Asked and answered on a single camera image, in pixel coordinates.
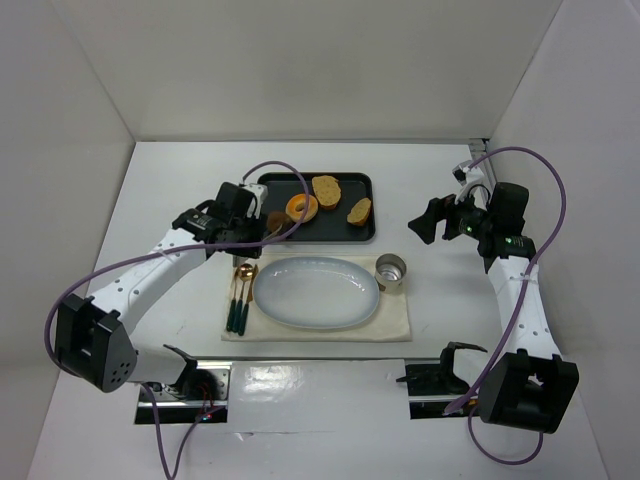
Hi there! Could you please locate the brown chocolate croissant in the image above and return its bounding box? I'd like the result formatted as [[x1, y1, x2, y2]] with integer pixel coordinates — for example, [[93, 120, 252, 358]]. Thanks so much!
[[266, 211, 291, 235]]

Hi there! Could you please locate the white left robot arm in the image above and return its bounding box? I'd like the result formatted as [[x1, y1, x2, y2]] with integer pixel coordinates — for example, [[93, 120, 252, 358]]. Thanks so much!
[[53, 182, 268, 393]]

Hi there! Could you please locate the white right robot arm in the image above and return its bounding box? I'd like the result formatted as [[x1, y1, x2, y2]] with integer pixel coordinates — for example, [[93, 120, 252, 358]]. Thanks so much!
[[408, 183, 579, 434]]

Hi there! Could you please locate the small bread slice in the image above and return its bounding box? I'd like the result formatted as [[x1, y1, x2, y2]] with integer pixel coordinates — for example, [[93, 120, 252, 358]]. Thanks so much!
[[347, 197, 372, 226]]

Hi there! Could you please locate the large bread slice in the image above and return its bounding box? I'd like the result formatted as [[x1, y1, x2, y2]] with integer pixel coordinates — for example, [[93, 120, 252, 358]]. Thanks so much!
[[312, 175, 342, 210]]

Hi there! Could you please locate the orange bagel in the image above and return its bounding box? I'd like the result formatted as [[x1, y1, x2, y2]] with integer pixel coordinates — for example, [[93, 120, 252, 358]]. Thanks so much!
[[285, 193, 319, 223]]

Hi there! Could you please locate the stainless steel cup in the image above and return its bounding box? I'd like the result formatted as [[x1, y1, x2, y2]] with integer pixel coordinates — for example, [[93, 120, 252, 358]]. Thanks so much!
[[374, 253, 407, 293]]

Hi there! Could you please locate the light blue oval plate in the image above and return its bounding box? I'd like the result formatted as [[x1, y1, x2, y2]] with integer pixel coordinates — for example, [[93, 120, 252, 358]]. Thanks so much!
[[253, 256, 379, 330]]

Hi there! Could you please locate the black baking tray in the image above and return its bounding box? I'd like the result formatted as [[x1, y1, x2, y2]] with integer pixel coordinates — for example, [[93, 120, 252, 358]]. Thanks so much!
[[258, 172, 376, 244]]

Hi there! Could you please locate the gold spoon green handle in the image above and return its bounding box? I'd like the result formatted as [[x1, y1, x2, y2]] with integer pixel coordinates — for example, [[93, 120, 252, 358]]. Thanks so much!
[[232, 263, 255, 333]]

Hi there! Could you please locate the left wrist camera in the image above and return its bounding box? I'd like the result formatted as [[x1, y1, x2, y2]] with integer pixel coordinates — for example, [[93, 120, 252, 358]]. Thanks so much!
[[241, 183, 268, 219]]

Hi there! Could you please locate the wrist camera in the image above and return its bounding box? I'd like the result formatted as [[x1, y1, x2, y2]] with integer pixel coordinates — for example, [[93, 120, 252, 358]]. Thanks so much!
[[241, 183, 268, 219], [452, 160, 485, 204]]

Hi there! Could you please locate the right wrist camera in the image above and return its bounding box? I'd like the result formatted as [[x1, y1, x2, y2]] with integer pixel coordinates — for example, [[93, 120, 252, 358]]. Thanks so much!
[[452, 160, 485, 204]]

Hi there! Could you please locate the gold fork green handle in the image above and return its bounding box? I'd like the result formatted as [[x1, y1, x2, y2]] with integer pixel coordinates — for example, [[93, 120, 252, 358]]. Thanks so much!
[[225, 264, 245, 332]]

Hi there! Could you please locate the gold knife green handle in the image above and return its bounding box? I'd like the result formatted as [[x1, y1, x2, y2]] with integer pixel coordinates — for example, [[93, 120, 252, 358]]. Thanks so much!
[[240, 265, 259, 325]]

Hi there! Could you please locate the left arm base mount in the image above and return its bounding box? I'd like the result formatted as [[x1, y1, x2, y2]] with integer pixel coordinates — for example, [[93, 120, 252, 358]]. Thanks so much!
[[134, 361, 232, 425]]

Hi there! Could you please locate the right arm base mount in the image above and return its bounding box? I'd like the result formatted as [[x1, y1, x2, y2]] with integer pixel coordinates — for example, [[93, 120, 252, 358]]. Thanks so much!
[[396, 359, 469, 420]]

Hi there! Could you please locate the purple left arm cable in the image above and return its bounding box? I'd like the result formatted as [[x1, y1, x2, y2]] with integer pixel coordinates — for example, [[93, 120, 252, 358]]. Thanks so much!
[[43, 160, 311, 480]]

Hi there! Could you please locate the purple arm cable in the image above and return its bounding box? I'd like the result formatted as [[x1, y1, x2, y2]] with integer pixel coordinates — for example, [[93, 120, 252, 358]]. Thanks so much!
[[442, 147, 568, 465], [43, 160, 311, 480]]

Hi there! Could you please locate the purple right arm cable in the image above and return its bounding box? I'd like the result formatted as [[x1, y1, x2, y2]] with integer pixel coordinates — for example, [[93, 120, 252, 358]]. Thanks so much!
[[442, 147, 568, 465]]

